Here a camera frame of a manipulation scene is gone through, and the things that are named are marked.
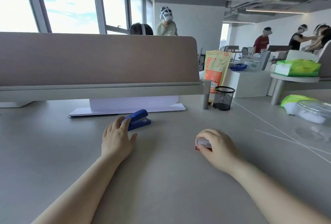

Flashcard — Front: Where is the beige desk divider panel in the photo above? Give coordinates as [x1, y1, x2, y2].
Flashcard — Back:
[0, 32, 205, 103]

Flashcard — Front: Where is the black mesh pen holder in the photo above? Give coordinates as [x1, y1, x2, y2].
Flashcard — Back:
[213, 86, 236, 111]

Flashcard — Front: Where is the grey round side table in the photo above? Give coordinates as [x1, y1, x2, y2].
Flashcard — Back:
[270, 72, 331, 106]

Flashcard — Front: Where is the person's left forearm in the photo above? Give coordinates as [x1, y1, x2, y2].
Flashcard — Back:
[31, 154, 125, 224]

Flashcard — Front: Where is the small red white box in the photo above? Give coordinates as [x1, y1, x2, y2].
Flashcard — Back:
[195, 138, 213, 152]

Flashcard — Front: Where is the grey office chair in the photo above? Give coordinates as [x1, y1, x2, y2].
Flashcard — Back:
[258, 50, 271, 71]

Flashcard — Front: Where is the person's right hand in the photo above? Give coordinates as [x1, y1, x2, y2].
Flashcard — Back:
[196, 129, 245, 178]

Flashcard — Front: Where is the orange yellow standing bag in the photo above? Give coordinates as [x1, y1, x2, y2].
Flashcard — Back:
[203, 50, 233, 94]

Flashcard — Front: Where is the person's left hand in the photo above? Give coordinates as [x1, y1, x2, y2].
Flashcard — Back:
[101, 116, 138, 165]

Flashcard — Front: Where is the blue stapler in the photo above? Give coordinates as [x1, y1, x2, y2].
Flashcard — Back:
[120, 109, 152, 132]

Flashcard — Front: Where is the clear glass bowl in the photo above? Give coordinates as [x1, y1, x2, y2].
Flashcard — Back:
[294, 99, 331, 142]

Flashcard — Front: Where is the blue plastic bag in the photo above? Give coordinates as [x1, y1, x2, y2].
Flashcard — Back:
[230, 63, 248, 72]

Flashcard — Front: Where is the grey window frame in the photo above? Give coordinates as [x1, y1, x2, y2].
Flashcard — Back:
[22, 0, 154, 35]

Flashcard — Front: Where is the green tissue packet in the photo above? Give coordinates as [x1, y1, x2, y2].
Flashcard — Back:
[273, 59, 322, 77]

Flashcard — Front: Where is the green white soft packet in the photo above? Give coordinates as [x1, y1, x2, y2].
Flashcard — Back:
[280, 94, 327, 124]

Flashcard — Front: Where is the long ceiling light strip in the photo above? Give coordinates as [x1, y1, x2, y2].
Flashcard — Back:
[245, 8, 306, 15]

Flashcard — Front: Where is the white flat stand base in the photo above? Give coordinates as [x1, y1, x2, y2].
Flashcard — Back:
[68, 96, 186, 118]

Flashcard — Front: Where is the white low cabinet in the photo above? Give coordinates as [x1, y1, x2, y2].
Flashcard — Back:
[224, 69, 272, 99]

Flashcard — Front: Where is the person's right forearm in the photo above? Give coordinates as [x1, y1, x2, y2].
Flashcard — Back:
[228, 160, 331, 224]

